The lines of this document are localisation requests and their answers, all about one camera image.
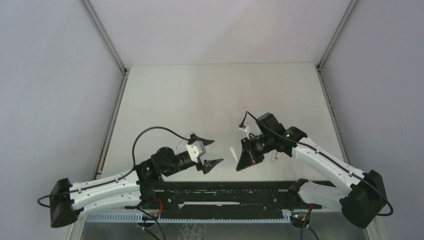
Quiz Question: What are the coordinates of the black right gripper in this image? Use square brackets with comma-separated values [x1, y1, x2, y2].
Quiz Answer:
[237, 134, 274, 172]

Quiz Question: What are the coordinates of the white yellow marker pen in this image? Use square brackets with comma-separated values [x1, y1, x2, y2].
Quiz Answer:
[270, 151, 276, 163]

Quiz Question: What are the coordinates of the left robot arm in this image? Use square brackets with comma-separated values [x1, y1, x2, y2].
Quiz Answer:
[48, 133, 223, 228]

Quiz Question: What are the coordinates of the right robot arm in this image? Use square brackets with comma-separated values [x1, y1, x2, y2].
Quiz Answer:
[236, 112, 394, 229]

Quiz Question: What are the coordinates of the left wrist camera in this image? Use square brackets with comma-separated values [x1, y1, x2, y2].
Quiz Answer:
[185, 141, 207, 164]

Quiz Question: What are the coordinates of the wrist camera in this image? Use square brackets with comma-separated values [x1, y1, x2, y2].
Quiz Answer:
[238, 122, 250, 139]
[185, 141, 207, 164]

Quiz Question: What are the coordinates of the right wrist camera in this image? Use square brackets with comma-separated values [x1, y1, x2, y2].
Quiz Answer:
[238, 122, 250, 139]

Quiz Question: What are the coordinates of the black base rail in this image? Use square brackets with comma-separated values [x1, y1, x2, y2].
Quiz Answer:
[136, 181, 322, 219]

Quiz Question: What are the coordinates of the white slotted cable duct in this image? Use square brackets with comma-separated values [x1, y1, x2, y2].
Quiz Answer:
[85, 211, 299, 224]

